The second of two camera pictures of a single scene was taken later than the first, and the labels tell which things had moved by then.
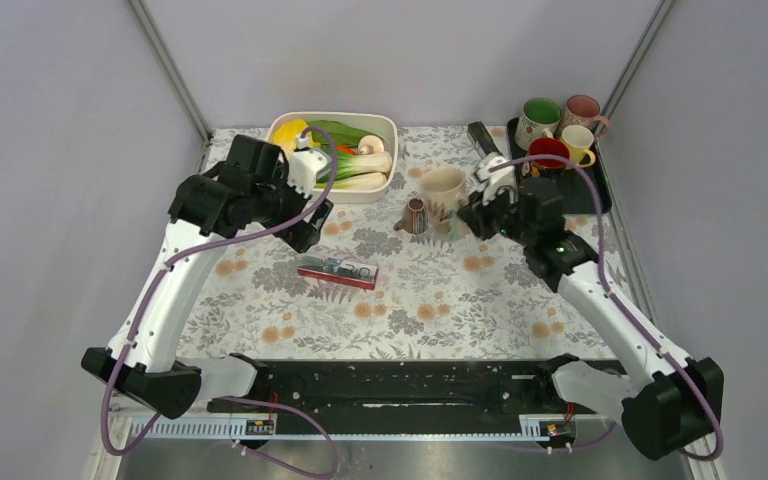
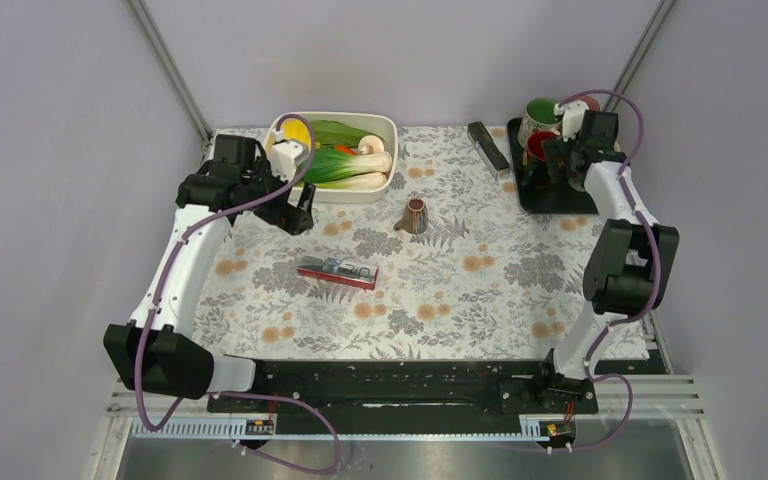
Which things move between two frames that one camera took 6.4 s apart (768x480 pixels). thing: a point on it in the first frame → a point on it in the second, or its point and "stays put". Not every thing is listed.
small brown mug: [415, 220] stays put
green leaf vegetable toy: [340, 133] stays put
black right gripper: [478, 215] → [571, 174]
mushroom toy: [370, 144] stays put
